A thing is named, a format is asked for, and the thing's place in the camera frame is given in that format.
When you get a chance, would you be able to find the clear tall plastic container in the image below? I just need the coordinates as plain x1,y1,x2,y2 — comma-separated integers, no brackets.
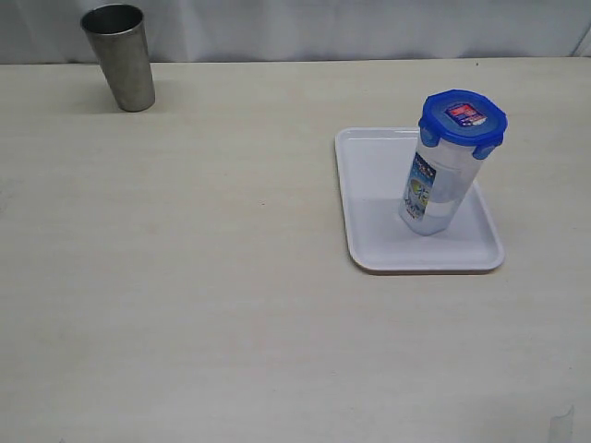
399,138,483,235

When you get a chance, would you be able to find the blue snap-lock lid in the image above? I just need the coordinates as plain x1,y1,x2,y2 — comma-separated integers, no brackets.
418,90,508,161

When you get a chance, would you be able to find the stainless steel tumbler cup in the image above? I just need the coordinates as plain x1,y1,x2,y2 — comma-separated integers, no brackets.
80,4,155,113

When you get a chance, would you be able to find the white rectangular plastic tray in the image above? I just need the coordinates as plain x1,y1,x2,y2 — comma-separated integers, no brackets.
334,127,505,274

